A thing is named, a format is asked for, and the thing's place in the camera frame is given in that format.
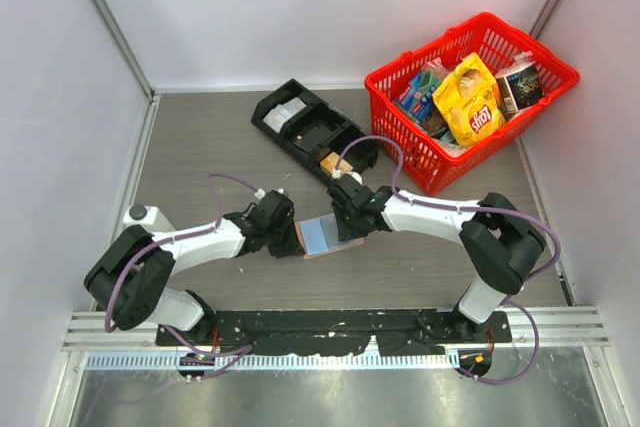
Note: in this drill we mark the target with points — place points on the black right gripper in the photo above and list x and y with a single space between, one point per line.
346 233

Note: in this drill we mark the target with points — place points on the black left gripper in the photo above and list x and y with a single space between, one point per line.
293 245

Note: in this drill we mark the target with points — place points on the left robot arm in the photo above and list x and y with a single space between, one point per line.
130 279

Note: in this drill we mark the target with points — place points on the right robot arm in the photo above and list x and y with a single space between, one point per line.
502 243

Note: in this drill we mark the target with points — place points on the gold card in tray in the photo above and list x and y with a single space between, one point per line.
331 163

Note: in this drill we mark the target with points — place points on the white cards in tray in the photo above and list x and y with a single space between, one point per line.
279 115

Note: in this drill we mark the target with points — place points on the red plastic shopping basket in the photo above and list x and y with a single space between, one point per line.
432 163

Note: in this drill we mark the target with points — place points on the black compartment tray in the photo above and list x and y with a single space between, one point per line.
315 132

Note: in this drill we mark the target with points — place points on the white box device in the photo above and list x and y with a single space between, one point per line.
150 218

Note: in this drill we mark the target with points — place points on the white clear plastic packet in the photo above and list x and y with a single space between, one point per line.
453 150

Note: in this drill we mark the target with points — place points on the dark brown packet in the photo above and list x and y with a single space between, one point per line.
434 124

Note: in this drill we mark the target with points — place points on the blue sponge pack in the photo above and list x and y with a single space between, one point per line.
416 101

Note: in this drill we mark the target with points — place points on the yellow chips bag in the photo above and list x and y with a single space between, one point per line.
469 100

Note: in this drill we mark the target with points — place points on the black round can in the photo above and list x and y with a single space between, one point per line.
520 87

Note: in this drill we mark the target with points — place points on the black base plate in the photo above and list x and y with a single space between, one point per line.
332 333

